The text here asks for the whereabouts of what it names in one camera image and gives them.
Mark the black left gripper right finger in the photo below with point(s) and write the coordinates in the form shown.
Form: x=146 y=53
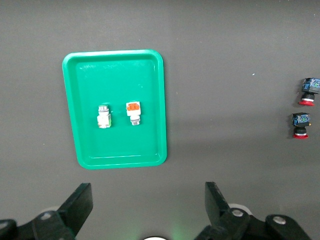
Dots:
x=216 y=202

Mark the white button with green block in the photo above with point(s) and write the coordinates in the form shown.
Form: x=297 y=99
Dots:
x=103 y=118

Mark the white button with orange block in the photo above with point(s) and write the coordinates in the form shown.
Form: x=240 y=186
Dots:
x=133 y=111

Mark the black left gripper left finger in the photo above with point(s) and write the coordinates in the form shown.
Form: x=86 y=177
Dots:
x=77 y=205

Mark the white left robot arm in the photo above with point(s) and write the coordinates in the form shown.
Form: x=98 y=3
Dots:
x=155 y=238

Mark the green plastic tray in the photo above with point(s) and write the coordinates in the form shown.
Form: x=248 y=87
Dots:
x=115 y=140

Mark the red mushroom push button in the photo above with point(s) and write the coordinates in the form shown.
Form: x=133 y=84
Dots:
x=301 y=121
x=310 y=87

